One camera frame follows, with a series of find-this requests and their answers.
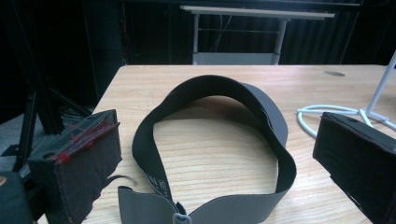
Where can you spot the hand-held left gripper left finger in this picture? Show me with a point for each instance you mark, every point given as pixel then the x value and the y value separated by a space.
pixel 76 161

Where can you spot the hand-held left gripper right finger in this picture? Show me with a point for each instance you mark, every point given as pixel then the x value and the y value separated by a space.
pixel 358 161

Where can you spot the black elastic belt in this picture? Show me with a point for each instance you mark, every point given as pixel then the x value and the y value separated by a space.
pixel 214 88

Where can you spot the black tripod stand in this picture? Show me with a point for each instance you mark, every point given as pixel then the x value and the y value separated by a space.
pixel 31 115

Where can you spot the grey belt buckle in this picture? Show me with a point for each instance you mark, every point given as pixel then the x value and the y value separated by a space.
pixel 182 218

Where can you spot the white metal-legged table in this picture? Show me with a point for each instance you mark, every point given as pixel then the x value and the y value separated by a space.
pixel 249 31

